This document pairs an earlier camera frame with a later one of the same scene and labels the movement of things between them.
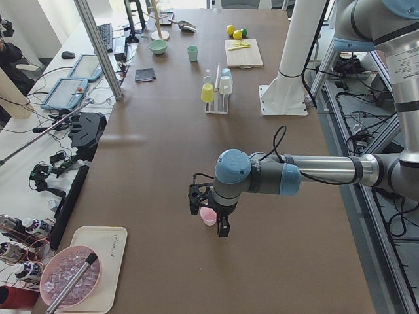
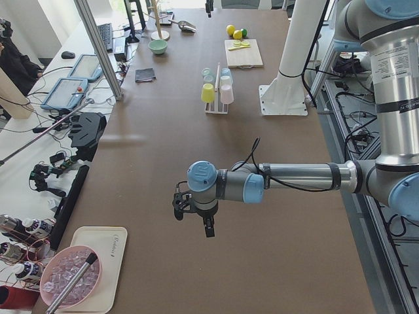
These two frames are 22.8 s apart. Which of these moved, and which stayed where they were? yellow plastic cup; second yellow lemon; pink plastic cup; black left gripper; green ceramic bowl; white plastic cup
Moved: black left gripper; pink plastic cup
Stayed: green ceramic bowl; yellow plastic cup; white plastic cup; second yellow lemon
